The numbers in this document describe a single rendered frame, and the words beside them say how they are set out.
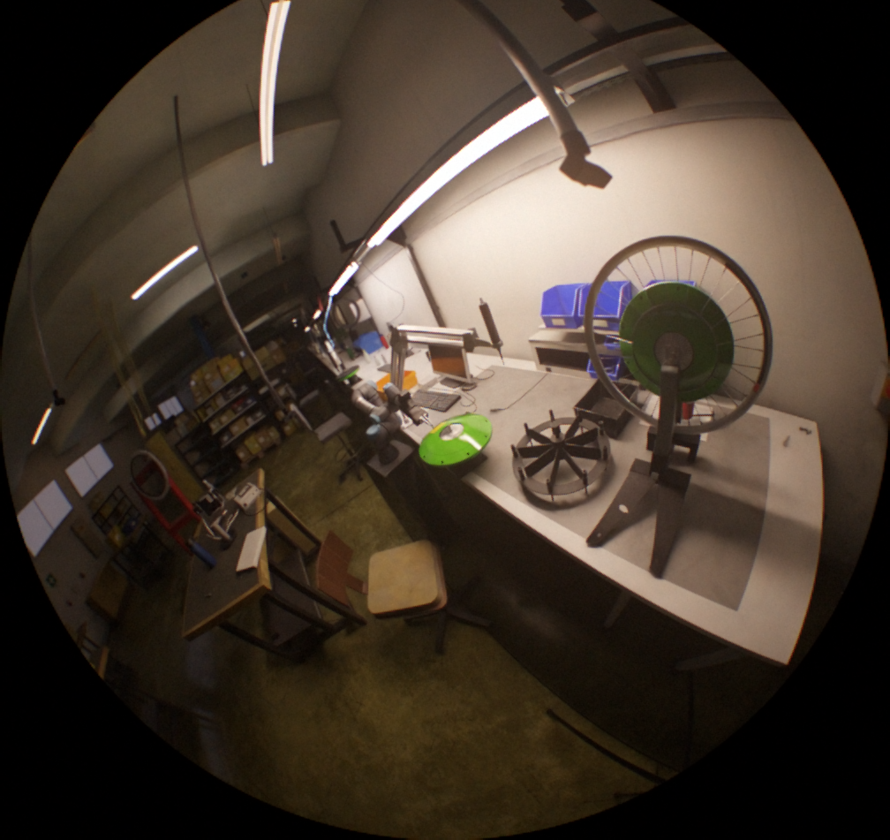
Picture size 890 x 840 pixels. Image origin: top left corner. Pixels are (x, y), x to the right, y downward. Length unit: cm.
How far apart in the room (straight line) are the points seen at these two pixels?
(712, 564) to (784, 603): 29
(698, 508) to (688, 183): 108
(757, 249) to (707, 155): 36
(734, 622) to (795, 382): 93
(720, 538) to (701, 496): 16
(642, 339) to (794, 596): 85
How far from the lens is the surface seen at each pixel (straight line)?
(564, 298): 149
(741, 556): 91
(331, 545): 135
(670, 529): 81
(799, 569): 101
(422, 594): 124
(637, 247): 66
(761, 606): 91
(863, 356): 148
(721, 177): 122
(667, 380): 67
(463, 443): 98
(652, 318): 68
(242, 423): 648
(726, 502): 98
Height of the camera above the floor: 166
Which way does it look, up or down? 25 degrees down
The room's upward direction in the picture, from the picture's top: 25 degrees counter-clockwise
